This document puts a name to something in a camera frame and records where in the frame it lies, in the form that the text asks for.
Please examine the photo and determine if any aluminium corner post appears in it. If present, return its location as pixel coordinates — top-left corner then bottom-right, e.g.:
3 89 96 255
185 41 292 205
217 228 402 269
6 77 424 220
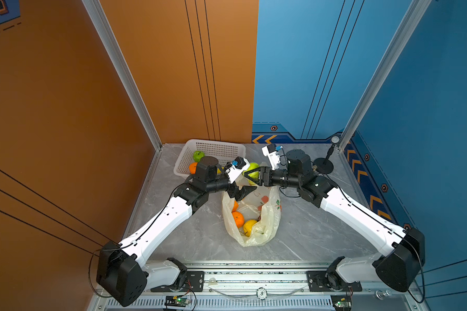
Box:
82 0 162 152
338 0 431 152

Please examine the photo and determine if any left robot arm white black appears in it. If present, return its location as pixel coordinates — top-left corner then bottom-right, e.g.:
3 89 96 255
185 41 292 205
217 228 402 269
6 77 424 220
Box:
96 156 256 307

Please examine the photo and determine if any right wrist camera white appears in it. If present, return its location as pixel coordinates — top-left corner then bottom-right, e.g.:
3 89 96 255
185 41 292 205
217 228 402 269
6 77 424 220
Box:
262 143 283 170

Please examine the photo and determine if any right circuit board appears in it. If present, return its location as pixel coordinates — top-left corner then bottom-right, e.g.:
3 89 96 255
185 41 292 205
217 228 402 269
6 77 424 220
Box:
331 295 352 311

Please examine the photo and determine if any yellow lemon fruit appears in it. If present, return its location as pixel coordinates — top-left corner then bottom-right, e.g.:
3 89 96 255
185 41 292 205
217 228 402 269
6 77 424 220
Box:
243 220 258 237

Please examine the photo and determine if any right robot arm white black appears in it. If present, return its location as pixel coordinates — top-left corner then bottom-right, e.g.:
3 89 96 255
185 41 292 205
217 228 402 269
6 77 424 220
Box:
243 148 425 292

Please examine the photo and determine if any right aluminium corner post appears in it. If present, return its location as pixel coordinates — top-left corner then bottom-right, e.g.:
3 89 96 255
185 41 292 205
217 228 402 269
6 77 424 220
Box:
338 0 431 152

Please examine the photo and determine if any orange fruit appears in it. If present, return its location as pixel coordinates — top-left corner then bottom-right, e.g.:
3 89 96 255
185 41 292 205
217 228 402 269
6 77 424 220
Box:
232 211 245 228
189 162 198 174

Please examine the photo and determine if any yellowish translucent plastic bag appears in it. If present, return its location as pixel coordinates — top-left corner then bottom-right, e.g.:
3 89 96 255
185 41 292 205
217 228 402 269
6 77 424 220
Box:
222 176 282 248

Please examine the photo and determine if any white perforated plastic basket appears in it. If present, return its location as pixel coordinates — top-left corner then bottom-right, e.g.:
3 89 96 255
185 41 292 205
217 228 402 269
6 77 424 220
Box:
173 139 246 178

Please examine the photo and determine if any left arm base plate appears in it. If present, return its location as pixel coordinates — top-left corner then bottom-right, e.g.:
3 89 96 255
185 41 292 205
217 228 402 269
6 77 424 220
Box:
150 271 205 293

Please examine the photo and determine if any left aluminium corner post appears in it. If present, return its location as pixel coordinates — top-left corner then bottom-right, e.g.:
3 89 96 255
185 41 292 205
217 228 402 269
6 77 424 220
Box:
82 0 162 152

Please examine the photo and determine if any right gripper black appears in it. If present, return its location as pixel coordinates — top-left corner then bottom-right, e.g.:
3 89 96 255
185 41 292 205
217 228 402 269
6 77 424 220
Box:
245 166 303 190

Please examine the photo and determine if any black round-base lamp stand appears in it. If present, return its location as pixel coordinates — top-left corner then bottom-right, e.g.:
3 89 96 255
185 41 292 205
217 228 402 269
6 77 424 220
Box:
313 135 341 174

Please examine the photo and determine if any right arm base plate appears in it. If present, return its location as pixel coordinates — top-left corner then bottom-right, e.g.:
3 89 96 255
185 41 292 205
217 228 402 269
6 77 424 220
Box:
306 270 363 292

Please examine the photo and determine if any left green circuit board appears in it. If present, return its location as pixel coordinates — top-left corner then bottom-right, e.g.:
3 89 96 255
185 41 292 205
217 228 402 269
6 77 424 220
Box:
163 296 193 310

